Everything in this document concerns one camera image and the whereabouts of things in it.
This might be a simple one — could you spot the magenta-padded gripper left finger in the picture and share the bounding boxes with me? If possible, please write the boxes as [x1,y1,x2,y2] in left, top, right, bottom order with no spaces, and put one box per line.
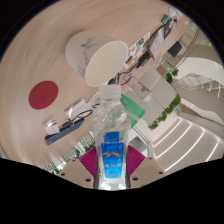
[57,145,101,190]

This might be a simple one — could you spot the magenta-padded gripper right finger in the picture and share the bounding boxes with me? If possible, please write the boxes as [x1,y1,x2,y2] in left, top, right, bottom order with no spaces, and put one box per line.
[124,143,169,190]

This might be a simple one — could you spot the clear blue-labelled water bottle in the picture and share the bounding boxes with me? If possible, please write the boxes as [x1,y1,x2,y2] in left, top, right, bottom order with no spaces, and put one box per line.
[92,84,132,190]

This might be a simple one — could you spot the row of green hedge plants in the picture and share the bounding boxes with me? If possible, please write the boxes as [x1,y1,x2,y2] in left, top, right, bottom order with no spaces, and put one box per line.
[41,131,98,176]

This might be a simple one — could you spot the dark blue compact keyboard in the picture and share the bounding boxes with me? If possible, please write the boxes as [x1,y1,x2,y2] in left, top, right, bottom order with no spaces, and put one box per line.
[44,118,86,147]

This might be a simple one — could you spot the group of ceiling light strips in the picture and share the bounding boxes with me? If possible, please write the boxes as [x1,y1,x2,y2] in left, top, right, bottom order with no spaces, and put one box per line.
[153,114,221,173]

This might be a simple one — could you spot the small white card box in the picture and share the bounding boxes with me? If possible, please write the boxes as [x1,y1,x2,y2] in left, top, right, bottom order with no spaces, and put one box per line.
[64,98,87,120]

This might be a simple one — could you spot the clear plastic tumbler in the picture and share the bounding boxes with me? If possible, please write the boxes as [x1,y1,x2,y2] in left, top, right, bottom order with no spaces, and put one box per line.
[128,77,154,105]

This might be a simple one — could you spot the flat round red coaster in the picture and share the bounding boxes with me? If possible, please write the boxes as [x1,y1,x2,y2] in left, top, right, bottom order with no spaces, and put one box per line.
[28,80,60,111]

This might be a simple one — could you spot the white ceramic mug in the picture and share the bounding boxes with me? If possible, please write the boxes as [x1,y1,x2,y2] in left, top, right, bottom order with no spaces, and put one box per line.
[64,30,129,88]

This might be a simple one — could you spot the colourful sticker sheet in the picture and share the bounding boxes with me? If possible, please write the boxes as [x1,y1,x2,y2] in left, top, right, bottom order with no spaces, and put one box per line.
[123,31,152,70]

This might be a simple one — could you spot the black office chair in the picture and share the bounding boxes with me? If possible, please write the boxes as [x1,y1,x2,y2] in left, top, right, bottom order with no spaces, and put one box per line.
[166,41,184,58]

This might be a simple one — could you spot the grey notebook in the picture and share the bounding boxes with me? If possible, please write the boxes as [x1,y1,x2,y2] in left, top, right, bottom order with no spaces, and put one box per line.
[149,28,165,59]

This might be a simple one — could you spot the white remote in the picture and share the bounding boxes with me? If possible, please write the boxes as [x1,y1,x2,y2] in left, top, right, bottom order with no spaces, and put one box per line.
[168,7,183,22]

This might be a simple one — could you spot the black looped cable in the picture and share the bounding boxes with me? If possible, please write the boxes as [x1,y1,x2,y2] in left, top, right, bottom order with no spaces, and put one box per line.
[68,109,94,126]

